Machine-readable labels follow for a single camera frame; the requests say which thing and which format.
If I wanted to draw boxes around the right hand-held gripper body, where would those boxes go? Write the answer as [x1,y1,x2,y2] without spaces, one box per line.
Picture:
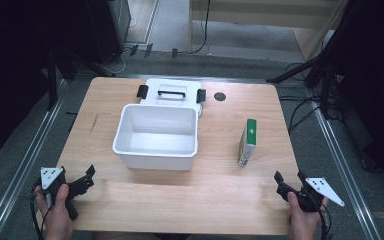
[293,176,345,214]

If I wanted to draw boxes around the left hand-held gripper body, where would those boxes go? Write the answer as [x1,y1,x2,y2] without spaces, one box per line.
[40,166,80,222]

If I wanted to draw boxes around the person's right hand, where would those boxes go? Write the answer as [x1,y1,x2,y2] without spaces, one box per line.
[286,191,330,240]

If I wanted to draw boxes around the person's left hand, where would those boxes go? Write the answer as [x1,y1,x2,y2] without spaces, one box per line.
[34,183,76,240]

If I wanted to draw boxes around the green and white carton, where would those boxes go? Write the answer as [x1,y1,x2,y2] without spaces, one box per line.
[237,118,258,167]

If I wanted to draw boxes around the white plastic storage box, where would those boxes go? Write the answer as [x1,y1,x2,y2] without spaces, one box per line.
[112,103,199,171]

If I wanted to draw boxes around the black metal stand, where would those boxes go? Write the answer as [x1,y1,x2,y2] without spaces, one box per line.
[45,45,80,112]

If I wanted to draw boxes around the black tripod stand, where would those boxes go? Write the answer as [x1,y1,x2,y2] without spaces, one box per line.
[265,54,343,120]

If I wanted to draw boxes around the dark curtain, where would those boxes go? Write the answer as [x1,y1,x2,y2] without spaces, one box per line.
[323,0,384,184]
[0,0,96,165]

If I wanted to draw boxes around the black cabinet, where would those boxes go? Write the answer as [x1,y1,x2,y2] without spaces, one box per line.
[85,0,132,66]

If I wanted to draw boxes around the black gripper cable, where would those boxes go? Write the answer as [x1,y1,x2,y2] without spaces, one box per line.
[318,203,334,240]
[29,181,52,240]

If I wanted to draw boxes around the metal floor rail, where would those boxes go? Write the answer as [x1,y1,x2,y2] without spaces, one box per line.
[307,87,383,240]
[0,79,70,240]

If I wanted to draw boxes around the black floor cables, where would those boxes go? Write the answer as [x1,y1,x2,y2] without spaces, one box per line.
[277,61,344,135]

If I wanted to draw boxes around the white box lid black handle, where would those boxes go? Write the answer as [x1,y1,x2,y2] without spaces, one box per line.
[136,77,207,117]

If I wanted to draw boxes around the wooden furniture frame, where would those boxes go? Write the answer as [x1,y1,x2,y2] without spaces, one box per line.
[187,0,350,62]

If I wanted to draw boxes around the black hanging cable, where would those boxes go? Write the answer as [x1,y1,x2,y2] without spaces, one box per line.
[191,0,212,55]

